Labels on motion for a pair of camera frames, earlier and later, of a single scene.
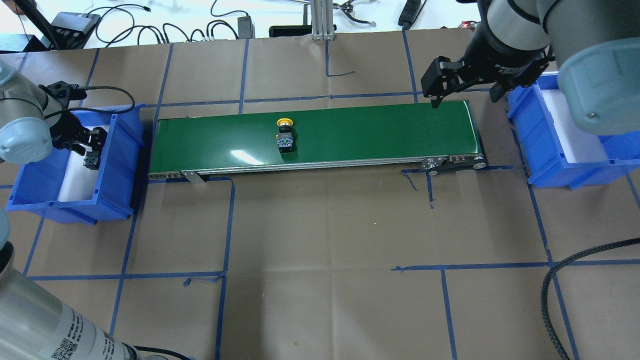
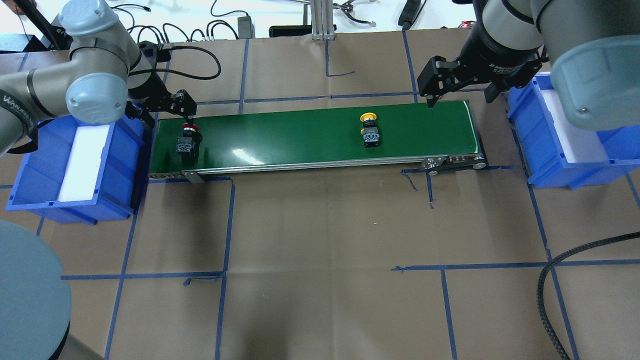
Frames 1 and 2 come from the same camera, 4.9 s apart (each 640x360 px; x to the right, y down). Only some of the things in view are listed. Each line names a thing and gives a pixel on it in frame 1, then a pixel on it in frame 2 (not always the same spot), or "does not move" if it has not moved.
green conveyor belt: x=440 y=136 does not move
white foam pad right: x=582 y=146 does not move
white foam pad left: x=79 y=182 does not move
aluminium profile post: x=322 y=20 does not move
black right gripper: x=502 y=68 does not move
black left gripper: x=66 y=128 to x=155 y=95
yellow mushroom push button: x=284 y=138 to x=371 y=136
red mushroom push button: x=91 y=160 to x=188 y=145
